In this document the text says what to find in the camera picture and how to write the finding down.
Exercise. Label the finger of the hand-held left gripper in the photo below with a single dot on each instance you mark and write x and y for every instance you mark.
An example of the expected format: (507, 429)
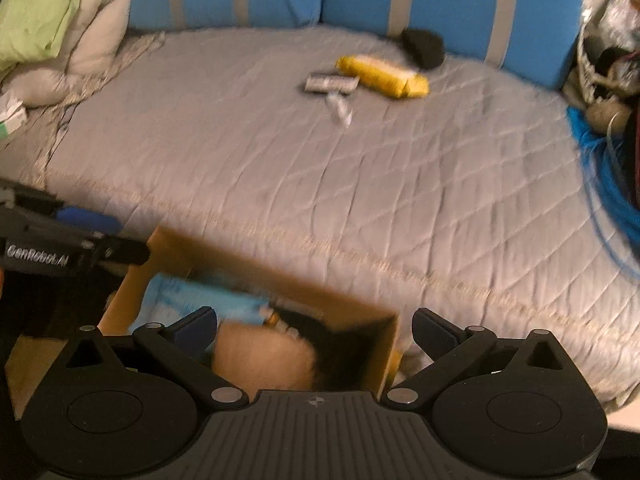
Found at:
(125, 252)
(87, 220)

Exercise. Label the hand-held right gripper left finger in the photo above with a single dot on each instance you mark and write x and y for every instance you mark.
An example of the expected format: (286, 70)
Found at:
(196, 327)

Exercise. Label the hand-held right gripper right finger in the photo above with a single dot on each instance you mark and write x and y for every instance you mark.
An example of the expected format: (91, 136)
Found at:
(432, 330)

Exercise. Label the blue tissue packet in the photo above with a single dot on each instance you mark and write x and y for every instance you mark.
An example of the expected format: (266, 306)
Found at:
(200, 300)

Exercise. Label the brown cardboard box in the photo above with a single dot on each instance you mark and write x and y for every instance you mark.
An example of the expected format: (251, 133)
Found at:
(175, 255)

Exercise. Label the black soft pad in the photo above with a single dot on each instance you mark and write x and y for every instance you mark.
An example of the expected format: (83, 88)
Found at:
(345, 350)

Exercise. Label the green and white carton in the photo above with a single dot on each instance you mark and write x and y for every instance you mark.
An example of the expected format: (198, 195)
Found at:
(11, 116)

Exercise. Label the grey quilted bedspread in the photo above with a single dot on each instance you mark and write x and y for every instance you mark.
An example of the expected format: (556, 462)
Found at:
(300, 175)

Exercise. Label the beige padded comforter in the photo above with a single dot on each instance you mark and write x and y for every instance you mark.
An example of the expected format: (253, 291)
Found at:
(95, 35)

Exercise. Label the small white bottle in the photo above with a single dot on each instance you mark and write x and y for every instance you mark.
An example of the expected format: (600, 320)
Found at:
(340, 109)

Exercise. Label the yellow wipes packet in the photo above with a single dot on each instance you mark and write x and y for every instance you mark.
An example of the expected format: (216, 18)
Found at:
(382, 76)

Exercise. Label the small white carton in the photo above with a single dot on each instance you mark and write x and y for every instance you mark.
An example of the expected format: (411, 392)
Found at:
(331, 82)

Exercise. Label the beige twine ball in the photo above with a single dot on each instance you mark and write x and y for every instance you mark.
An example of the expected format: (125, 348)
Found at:
(605, 114)

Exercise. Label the black sponge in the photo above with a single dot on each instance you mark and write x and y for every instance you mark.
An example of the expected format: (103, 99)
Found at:
(424, 46)

